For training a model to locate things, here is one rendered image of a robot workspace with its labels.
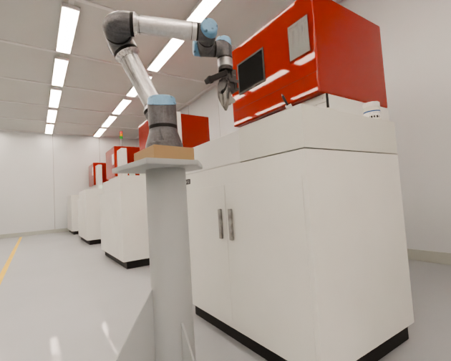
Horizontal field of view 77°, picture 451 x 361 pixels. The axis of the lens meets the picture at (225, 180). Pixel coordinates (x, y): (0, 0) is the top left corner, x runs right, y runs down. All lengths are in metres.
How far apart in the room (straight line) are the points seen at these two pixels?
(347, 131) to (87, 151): 8.58
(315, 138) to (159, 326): 0.88
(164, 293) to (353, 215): 0.76
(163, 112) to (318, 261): 0.79
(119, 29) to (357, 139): 1.06
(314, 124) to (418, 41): 2.34
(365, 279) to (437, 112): 2.08
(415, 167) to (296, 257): 2.19
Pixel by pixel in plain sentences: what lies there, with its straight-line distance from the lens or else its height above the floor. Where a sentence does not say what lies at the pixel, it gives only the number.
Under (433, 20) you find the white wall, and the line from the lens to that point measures 3.29.
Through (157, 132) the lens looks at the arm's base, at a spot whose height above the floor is 0.94.
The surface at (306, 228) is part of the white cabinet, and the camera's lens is 0.97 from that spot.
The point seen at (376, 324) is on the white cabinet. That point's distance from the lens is 1.32.
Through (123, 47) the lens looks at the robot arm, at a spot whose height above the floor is 1.36.
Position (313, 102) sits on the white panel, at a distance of 1.78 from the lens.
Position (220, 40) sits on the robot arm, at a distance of 1.53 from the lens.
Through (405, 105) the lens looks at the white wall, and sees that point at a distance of 3.16.
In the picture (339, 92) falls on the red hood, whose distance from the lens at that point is 1.86.
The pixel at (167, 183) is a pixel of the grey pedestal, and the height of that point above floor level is 0.74.
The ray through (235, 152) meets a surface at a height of 0.86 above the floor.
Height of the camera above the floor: 0.67
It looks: 3 degrees up
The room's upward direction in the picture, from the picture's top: 4 degrees counter-clockwise
